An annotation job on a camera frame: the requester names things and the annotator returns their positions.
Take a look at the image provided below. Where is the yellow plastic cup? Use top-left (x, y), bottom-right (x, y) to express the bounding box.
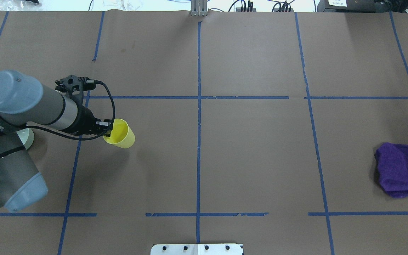
top-left (103, 118), bottom-right (136, 149)

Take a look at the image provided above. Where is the pale green bowl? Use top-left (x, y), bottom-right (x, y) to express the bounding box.
top-left (16, 129), bottom-right (35, 150)

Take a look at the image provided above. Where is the grey metal post bracket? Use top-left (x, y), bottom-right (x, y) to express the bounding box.
top-left (190, 0), bottom-right (208, 17)

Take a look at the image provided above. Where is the black device with label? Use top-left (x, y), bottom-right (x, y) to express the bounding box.
top-left (316, 0), bottom-right (408, 13)

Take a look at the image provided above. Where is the purple cloth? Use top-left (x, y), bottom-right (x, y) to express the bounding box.
top-left (375, 142), bottom-right (408, 199)

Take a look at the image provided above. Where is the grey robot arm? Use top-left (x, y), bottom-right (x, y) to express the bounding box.
top-left (0, 70), bottom-right (115, 213)

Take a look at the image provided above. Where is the brown paper table cover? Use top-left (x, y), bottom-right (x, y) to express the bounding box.
top-left (0, 10), bottom-right (408, 255)

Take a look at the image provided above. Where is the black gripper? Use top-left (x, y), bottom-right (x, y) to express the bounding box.
top-left (70, 106), bottom-right (114, 137)

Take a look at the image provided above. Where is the black power strip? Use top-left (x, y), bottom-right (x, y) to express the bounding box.
top-left (235, 6), bottom-right (256, 12)

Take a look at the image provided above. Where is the white metal mounting plate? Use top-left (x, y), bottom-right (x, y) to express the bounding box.
top-left (150, 243), bottom-right (244, 255)

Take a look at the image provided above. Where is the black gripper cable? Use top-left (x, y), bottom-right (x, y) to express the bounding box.
top-left (27, 79), bottom-right (116, 141)

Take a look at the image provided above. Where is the white crumpled plastic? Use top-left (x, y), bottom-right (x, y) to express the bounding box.
top-left (102, 0), bottom-right (143, 11)

